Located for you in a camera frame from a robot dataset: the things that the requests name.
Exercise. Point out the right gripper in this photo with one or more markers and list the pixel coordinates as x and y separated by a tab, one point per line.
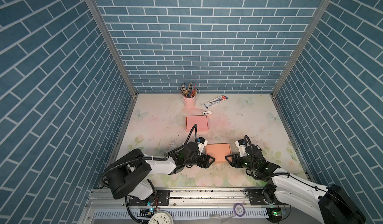
234	157

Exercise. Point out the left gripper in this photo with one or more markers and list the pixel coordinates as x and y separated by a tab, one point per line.
207	163

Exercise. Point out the peach paper box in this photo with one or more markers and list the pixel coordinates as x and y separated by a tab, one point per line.
218	152

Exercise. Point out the pink paper box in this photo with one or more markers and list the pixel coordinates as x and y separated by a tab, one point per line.
200	120

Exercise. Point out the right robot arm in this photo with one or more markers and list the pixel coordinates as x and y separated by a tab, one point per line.
328	205

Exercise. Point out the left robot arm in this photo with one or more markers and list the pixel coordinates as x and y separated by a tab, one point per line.
128	175

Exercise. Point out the blue white pen box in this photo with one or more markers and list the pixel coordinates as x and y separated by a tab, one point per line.
215	101

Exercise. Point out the purple tape roll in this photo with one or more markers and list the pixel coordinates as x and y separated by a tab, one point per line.
239	210

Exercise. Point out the pink pencil bucket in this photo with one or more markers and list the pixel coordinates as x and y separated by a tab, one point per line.
189	102

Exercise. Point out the coloured pencils bundle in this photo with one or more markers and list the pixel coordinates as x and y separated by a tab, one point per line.
188	90

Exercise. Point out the white round clock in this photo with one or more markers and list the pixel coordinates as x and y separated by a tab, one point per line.
161	217

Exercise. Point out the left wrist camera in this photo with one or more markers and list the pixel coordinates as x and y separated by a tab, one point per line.
202	143

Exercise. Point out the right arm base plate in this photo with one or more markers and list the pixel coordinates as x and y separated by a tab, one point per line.
262	196

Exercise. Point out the metal base rail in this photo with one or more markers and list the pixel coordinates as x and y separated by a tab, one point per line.
186	204

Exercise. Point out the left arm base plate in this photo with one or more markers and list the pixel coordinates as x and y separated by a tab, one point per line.
158	198

